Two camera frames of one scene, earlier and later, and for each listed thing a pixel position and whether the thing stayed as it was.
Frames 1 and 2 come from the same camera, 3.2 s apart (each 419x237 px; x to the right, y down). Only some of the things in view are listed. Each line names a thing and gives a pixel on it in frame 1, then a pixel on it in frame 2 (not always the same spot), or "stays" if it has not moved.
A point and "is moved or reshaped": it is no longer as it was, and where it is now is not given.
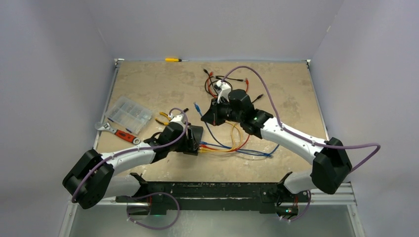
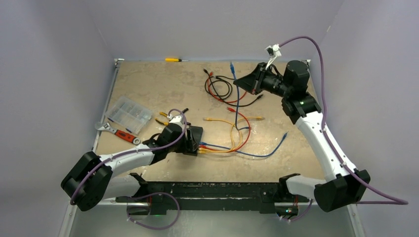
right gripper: [212, 116] to [253, 82]
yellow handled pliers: [162, 122] stays
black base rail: [151, 198] stays
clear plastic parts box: [131, 114] stays
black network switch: [193, 136] stays
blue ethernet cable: [217, 138] is moved or reshaped
